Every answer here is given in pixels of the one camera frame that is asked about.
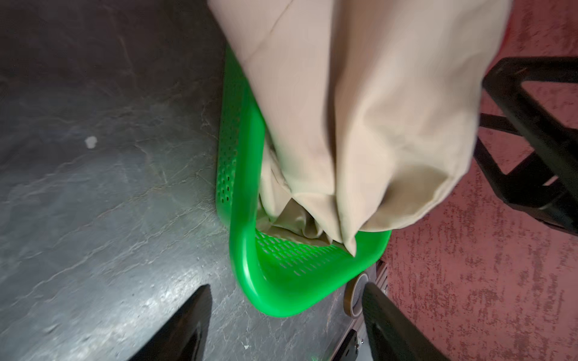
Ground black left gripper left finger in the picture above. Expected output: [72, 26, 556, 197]
[129, 284, 212, 361]

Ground beige shorts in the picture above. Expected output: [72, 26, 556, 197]
[209, 1, 512, 254]

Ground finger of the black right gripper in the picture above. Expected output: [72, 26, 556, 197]
[474, 57, 577, 235]

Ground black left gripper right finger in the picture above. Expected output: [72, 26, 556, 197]
[362, 283, 449, 361]

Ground green plastic basket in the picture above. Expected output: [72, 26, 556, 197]
[215, 47, 391, 317]

